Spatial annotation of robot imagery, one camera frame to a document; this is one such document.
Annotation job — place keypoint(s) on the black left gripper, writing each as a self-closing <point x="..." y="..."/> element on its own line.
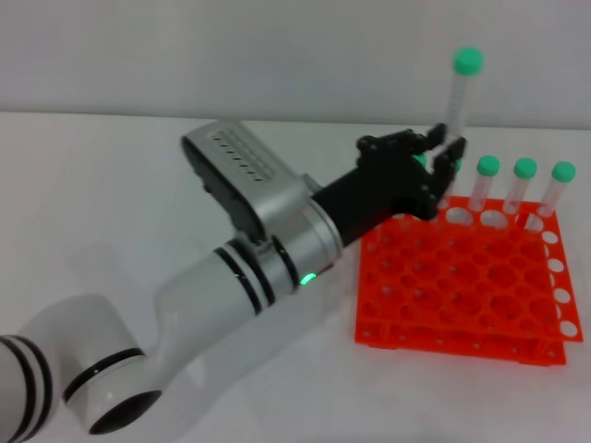
<point x="378" y="189"/>

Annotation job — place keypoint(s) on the orange test tube rack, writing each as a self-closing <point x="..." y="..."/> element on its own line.
<point x="461" y="286"/>

